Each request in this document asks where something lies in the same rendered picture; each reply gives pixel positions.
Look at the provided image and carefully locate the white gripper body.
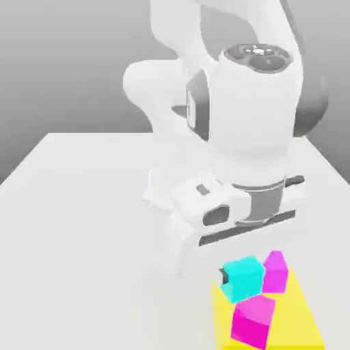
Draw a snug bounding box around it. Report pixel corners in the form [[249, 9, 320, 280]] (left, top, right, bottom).
[[176, 208, 306, 278]]

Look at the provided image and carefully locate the small cyan cube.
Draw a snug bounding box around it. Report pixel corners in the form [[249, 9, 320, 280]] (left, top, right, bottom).
[[219, 254, 266, 305]]

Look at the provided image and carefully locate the small violet cube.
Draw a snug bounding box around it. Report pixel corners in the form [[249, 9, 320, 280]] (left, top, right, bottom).
[[261, 250, 290, 295]]

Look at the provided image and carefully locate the small magenta cube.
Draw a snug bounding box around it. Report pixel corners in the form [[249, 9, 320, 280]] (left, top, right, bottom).
[[230, 295, 277, 350]]

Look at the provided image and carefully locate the large yellow box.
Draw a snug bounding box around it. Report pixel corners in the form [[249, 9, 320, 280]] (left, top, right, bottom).
[[210, 266, 327, 350]]

